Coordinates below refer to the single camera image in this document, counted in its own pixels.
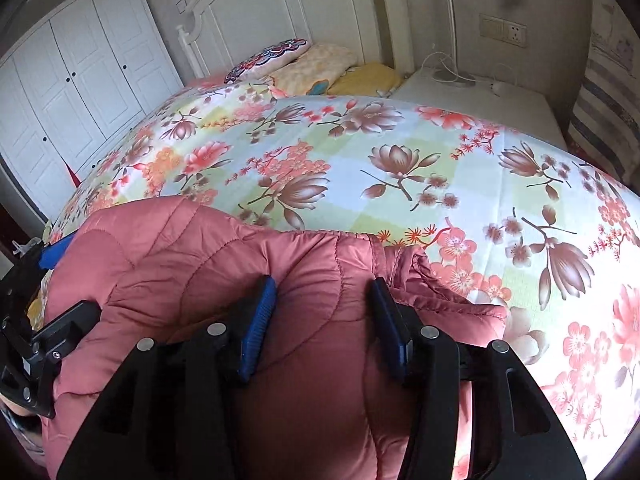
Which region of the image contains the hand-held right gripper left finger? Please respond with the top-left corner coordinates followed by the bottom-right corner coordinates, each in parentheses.
top-left (56, 276), bottom-right (277, 480)

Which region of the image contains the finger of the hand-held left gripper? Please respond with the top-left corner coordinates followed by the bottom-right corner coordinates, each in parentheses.
top-left (40, 239), bottom-right (72, 269)
top-left (31, 301), bottom-right (102, 357)

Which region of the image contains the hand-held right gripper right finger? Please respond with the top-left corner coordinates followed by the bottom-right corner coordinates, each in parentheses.
top-left (369, 277), bottom-right (586, 480)

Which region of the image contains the pink quilted jacket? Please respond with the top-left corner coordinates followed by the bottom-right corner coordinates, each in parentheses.
top-left (37, 195), bottom-right (511, 480)

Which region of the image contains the white wardrobe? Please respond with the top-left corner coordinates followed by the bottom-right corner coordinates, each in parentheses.
top-left (0, 0), bottom-right (184, 223)

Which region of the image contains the white nightstand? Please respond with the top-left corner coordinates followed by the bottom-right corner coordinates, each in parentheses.
top-left (387, 67), bottom-right (569, 152)

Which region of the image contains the yellow pillow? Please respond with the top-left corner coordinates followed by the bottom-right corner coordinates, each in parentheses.
top-left (327, 62), bottom-right (404, 97)

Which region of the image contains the embroidered floral pillow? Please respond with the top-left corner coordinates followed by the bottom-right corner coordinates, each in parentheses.
top-left (224, 38), bottom-right (313, 85)

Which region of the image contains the cream textured pillow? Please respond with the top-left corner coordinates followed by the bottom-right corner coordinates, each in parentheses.
top-left (272, 44), bottom-right (359, 97)

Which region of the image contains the patterned striped curtain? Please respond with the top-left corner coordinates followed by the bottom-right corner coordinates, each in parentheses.
top-left (565, 0), bottom-right (640, 187)

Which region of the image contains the silver pole lamp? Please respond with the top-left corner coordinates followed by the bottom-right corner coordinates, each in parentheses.
top-left (432, 0), bottom-right (477, 85)

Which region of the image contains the white wooden headboard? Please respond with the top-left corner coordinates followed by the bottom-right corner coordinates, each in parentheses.
top-left (176, 0), bottom-right (417, 80)

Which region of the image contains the white cable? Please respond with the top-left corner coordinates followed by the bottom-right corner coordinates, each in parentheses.
top-left (419, 50), bottom-right (457, 80)

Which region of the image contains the beige wall socket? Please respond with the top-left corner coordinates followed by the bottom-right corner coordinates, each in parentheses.
top-left (501, 19), bottom-right (529, 49)

